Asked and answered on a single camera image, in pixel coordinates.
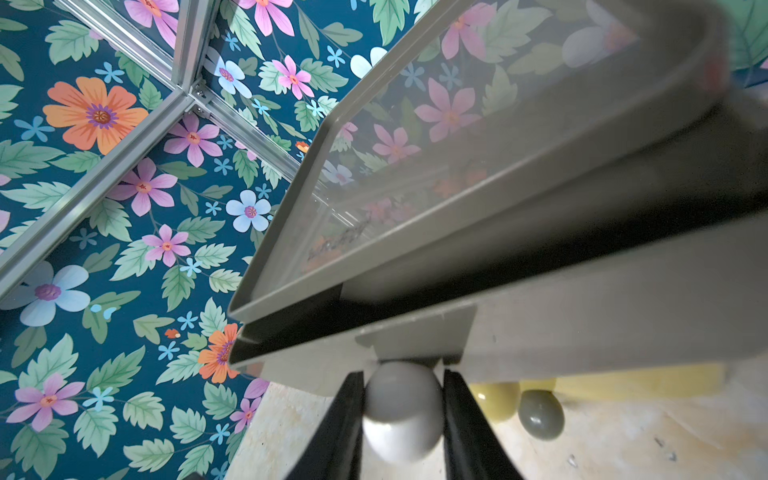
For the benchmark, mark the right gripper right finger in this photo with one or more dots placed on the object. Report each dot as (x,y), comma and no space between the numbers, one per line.
(471,449)

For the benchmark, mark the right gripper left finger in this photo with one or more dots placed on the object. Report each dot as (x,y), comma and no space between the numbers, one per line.
(335,450)

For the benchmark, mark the grey top drawer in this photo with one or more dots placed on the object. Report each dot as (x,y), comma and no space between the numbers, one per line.
(480,180)

